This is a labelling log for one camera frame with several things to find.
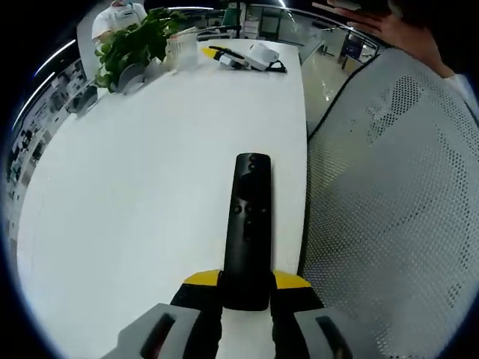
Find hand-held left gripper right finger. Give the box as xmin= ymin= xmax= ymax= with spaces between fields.
xmin=269 ymin=269 xmax=371 ymax=359

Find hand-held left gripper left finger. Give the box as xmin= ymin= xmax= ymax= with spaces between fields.
xmin=97 ymin=268 xmax=225 ymax=359

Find black remote control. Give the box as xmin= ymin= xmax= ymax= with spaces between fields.
xmin=222 ymin=152 xmax=278 ymax=312

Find person's right hand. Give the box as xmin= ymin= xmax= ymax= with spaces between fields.
xmin=327 ymin=0 xmax=417 ymax=49

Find white mesh chair back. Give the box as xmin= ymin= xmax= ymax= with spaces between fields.
xmin=299 ymin=47 xmax=479 ymax=359

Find spare white yellow gripper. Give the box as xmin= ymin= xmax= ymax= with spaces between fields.
xmin=201 ymin=43 xmax=288 ymax=75

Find green potted plant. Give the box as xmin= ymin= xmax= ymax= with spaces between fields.
xmin=93 ymin=7 xmax=180 ymax=94

